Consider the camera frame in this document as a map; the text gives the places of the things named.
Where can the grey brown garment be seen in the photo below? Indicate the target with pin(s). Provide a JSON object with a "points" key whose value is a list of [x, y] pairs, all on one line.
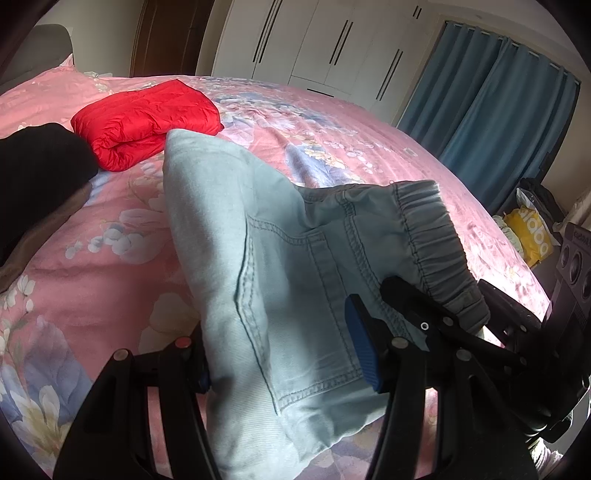
{"points": [[27, 263]]}

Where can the yellow plastic bag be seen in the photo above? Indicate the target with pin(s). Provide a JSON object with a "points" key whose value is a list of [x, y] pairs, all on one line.
{"points": [[531, 230]]}

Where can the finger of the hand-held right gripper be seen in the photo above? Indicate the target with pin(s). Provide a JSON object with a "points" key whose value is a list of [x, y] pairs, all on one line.
{"points": [[508, 314], [406, 300]]}

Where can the dark wooden door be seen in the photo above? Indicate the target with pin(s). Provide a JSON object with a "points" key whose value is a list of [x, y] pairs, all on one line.
{"points": [[166, 37]]}

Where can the white wardrobe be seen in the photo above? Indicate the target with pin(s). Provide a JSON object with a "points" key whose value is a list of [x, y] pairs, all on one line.
{"points": [[300, 41]]}

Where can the blue curtain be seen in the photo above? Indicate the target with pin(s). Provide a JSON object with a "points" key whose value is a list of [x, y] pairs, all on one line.
{"points": [[485, 115]]}

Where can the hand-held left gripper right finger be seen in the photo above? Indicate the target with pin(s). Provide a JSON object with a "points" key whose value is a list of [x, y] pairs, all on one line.
{"points": [[362, 341]]}

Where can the pale green cloth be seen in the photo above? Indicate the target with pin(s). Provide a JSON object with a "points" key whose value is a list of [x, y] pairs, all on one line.
{"points": [[510, 235]]}

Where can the black bag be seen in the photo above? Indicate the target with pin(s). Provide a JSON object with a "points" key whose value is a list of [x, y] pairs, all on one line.
{"points": [[545, 198]]}

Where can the light blue denim pants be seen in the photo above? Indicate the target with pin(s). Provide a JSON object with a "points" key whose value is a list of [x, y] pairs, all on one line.
{"points": [[277, 277]]}

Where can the grey upholstered headboard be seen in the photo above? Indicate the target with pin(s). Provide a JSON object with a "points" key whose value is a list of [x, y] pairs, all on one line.
{"points": [[32, 50]]}

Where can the folded black garment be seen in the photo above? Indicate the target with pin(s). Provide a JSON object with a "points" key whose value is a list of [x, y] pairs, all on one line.
{"points": [[37, 170]]}

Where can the pink floral bed cover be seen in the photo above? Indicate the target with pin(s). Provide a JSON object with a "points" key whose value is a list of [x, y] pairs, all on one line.
{"points": [[323, 138]]}

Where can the folded red puffer jacket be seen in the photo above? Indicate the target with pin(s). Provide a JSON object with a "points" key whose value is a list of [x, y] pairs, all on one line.
{"points": [[138, 120]]}

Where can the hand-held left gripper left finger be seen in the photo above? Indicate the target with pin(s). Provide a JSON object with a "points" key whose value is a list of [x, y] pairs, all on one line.
{"points": [[184, 364]]}

